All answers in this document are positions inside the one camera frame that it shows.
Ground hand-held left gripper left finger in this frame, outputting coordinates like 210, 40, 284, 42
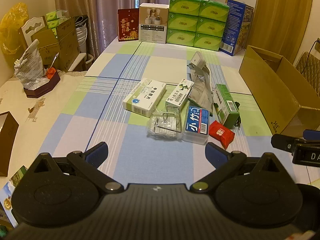
32, 141, 124, 194

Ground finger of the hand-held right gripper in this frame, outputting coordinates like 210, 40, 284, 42
271, 134, 298, 153
303, 129, 320, 139

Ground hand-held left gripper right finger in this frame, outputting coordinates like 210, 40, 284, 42
191, 142, 283, 193

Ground red snack packet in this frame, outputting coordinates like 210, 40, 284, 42
209, 120, 236, 149

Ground blue-label clear plastic box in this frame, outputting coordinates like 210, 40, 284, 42
182, 106, 210, 145

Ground black cable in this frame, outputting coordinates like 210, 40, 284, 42
234, 101, 242, 130

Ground green product box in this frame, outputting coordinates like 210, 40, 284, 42
212, 84, 240, 128

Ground metal hex key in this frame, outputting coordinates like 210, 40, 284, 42
154, 112, 182, 133

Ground cardboard box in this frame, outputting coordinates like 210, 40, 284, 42
239, 45, 320, 136

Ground clear plastic bag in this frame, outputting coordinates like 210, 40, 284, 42
147, 107, 182, 140

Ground white leaf-print box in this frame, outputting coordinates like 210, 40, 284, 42
165, 78, 195, 108

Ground silver foil bag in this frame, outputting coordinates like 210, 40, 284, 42
187, 64, 213, 108

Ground white and blue medicine box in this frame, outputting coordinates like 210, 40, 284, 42
123, 79, 167, 118

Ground checked cloth desktop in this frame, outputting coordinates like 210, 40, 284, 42
37, 39, 320, 189

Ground quilted beige chair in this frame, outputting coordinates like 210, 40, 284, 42
294, 51, 320, 87

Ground beige printed tablecloth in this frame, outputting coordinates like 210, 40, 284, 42
0, 70, 87, 180

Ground dark red wooden box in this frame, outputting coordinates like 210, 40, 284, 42
24, 71, 61, 99

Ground brown paper box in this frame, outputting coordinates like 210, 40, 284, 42
0, 112, 19, 177

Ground white furniture panel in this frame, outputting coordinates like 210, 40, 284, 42
67, 52, 95, 72

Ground picture booklet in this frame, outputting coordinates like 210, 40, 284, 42
0, 166, 28, 230

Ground white printed plastic bag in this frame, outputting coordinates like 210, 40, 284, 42
14, 39, 47, 90

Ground brown storage carton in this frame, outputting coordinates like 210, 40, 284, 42
55, 17, 81, 72
31, 27, 61, 70

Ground stacked metal buckets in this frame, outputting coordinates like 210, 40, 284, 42
74, 15, 88, 53

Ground blue printed carton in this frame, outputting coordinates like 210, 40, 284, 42
219, 0, 255, 56

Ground golden curtain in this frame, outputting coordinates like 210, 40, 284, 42
246, 0, 315, 60

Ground dark red gift box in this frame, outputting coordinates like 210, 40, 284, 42
117, 8, 140, 42

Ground stack of green tissue packs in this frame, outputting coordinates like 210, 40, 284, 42
166, 0, 230, 52

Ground white carved chair back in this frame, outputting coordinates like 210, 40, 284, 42
21, 16, 48, 43

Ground pile of small green packs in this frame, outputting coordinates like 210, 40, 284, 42
46, 9, 68, 29

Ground white product-photo box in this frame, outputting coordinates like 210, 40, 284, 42
139, 3, 170, 44

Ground mauve curtain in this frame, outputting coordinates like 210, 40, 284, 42
54, 0, 218, 58

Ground yellow plastic bag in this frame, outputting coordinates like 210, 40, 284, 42
0, 2, 29, 57

